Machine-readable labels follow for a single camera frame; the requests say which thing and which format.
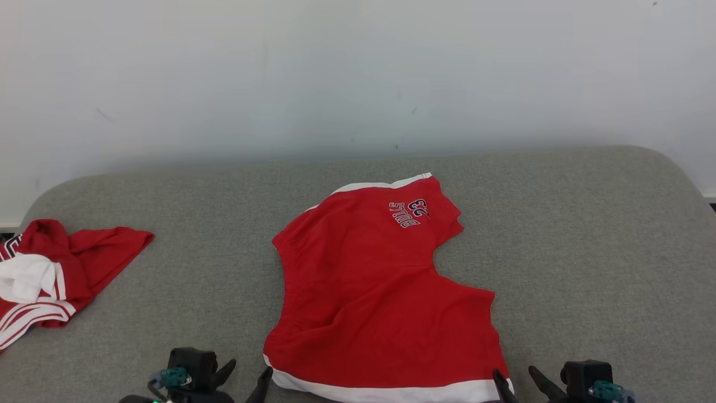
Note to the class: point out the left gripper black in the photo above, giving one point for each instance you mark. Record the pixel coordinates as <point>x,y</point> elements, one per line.
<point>196,397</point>

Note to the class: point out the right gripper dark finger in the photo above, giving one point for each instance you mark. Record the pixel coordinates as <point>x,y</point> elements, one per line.
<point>551,389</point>
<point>505,393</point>

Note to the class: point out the red shorts white hem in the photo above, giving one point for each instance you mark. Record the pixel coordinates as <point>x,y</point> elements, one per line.
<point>363,291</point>

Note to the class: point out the red Bulls 23 jersey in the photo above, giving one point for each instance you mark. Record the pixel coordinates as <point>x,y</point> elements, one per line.
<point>95,252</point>

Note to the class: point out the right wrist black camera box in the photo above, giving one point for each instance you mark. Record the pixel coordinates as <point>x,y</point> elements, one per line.
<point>584,375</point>

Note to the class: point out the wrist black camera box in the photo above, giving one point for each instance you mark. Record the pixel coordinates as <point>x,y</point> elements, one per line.
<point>584,375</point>
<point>196,361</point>

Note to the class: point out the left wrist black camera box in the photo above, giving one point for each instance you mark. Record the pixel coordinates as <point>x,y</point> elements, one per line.
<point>196,361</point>

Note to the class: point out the white wall baseboard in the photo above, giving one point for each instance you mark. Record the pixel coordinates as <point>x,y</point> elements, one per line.
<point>8,225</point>

